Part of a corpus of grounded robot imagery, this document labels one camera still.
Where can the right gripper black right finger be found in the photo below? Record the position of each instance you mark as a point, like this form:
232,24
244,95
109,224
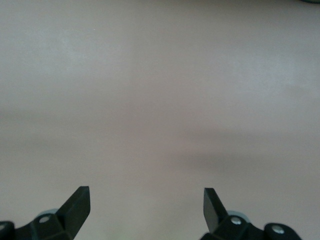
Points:
232,230

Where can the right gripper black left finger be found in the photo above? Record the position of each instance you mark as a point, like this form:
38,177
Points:
62,225

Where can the brown table cover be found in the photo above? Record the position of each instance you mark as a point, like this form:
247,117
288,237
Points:
160,75

